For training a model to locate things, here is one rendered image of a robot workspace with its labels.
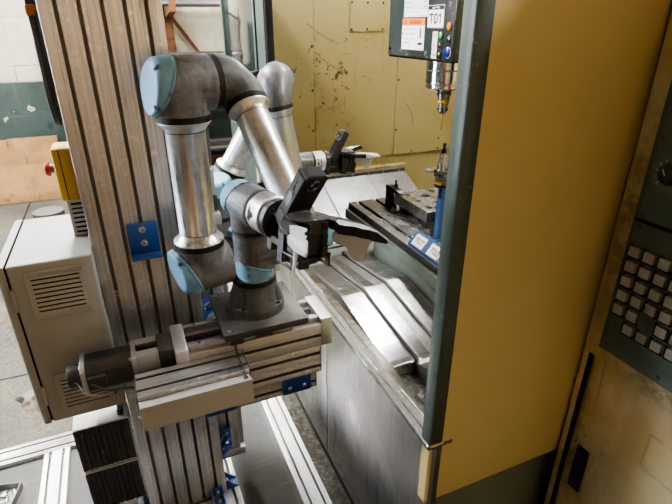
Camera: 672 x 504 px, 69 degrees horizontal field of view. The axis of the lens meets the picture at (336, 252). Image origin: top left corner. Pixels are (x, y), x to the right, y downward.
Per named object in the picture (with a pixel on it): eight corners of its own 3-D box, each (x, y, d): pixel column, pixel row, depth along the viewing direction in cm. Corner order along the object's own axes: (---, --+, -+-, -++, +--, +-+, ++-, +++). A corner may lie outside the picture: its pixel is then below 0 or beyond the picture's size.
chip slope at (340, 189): (316, 266, 250) (316, 218, 239) (278, 222, 306) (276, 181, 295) (461, 239, 282) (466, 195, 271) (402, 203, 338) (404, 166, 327)
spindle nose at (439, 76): (472, 89, 199) (476, 57, 194) (442, 91, 192) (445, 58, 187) (446, 85, 211) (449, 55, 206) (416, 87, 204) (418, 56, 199)
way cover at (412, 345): (393, 391, 165) (396, 352, 158) (303, 276, 240) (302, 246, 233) (467, 369, 175) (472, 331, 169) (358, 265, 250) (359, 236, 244)
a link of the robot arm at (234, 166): (196, 196, 175) (266, 55, 156) (204, 184, 189) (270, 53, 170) (226, 212, 178) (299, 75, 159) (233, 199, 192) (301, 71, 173)
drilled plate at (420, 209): (426, 222, 218) (427, 212, 216) (394, 202, 242) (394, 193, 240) (468, 215, 226) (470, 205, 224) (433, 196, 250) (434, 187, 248)
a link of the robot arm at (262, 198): (283, 189, 89) (243, 192, 84) (297, 195, 85) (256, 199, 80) (280, 229, 91) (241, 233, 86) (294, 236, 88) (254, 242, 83)
